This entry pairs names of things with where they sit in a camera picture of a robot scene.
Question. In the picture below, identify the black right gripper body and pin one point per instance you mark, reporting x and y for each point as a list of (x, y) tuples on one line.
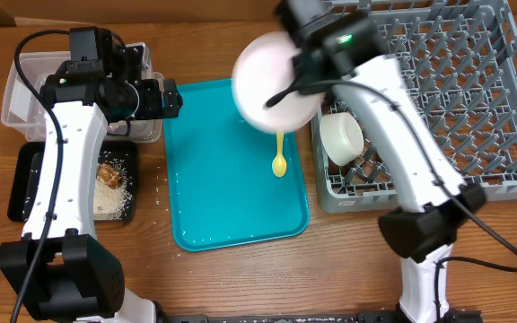
[(314, 80)]

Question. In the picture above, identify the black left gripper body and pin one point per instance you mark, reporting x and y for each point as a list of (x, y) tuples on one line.
[(149, 102)]

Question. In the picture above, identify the pink plate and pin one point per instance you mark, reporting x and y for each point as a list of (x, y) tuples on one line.
[(263, 69)]

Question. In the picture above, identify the white bowl with food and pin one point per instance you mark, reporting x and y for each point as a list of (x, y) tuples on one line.
[(341, 137)]

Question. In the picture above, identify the yellow plastic spoon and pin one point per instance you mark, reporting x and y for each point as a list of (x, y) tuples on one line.
[(279, 164)]

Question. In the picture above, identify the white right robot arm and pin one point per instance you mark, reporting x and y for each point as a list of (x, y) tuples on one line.
[(347, 56)]

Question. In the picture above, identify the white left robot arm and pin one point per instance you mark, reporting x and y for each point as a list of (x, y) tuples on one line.
[(58, 269)]

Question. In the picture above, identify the black waste tray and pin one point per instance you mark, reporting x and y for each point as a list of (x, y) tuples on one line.
[(26, 177)]

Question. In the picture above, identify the grey dishwasher rack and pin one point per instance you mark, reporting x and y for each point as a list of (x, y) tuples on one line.
[(459, 62)]

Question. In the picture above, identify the brown food scrap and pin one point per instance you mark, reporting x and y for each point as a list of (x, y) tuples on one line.
[(109, 176)]

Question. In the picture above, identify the spilled white rice pile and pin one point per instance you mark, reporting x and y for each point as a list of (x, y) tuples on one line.
[(116, 204)]

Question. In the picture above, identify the teal serving tray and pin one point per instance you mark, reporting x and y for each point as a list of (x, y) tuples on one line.
[(222, 189)]

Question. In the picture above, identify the clear plastic bin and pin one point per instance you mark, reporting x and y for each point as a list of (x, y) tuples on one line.
[(21, 111)]

